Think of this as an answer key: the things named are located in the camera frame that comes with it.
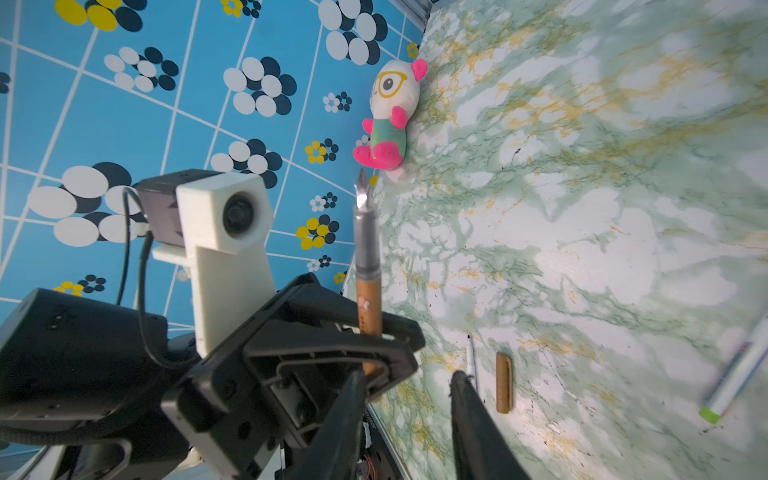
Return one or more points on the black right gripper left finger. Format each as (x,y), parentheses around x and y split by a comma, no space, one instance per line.
(323,424)

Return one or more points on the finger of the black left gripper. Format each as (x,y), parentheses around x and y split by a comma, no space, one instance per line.
(306,321)
(276,381)

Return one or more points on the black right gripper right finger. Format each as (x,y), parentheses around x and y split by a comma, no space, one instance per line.
(480,451)

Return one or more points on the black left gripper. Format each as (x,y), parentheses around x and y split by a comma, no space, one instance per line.
(107,395)

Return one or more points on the brown pen cap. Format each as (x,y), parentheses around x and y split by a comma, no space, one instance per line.
(504,383)

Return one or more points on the white pen light green end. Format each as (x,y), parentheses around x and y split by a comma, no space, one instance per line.
(738,373)

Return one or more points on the pink white plush toy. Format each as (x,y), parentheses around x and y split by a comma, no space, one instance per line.
(394,99)

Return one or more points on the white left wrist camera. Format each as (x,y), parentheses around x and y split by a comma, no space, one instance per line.
(214,225)

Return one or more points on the aluminium frame post left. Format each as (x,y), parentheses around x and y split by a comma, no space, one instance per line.
(416,9)

